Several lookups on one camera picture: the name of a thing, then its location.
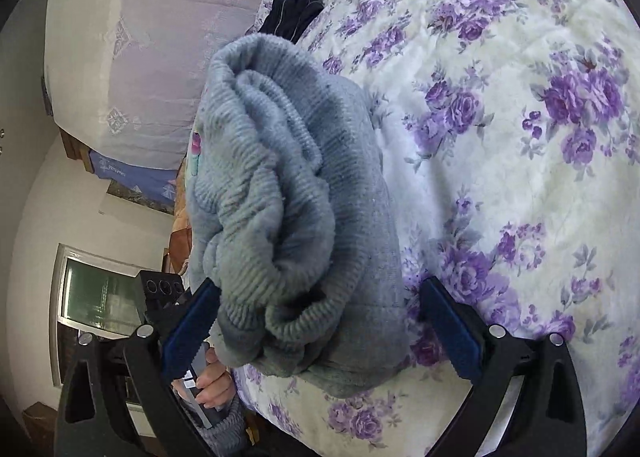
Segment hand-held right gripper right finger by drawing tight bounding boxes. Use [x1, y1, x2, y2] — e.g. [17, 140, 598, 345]
[417, 276, 588, 457]

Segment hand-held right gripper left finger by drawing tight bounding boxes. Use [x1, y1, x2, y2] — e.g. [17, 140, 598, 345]
[52, 277, 223, 457]

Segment grey sweatshirt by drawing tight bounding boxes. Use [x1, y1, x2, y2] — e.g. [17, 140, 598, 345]
[187, 32, 413, 400]

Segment person's left forearm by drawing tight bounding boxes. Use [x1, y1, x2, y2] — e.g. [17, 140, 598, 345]
[200, 394, 248, 457]

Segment person's left hand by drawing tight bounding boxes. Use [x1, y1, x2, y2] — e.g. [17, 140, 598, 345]
[197, 344, 236, 413]

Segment brown patterned bed board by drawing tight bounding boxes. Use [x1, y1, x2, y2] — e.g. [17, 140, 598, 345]
[167, 214, 193, 283]

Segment white framed window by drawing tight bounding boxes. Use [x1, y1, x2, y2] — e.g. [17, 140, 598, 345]
[50, 243, 151, 408]

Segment blue cloth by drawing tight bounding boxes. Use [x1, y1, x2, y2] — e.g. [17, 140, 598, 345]
[87, 147, 183, 215]

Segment folded teal floral blanket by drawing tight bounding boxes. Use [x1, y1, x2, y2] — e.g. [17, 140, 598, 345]
[182, 124, 203, 188]

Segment purple floral bedspread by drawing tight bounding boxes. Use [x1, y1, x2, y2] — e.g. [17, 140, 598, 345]
[232, 0, 640, 457]

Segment brown wooden furniture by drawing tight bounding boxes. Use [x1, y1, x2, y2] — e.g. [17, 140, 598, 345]
[22, 399, 61, 443]

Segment black garment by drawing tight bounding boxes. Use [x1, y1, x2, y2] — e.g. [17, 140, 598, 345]
[257, 0, 326, 45]

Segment wooden bed frame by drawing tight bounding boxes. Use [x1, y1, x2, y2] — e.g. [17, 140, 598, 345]
[57, 124, 96, 175]

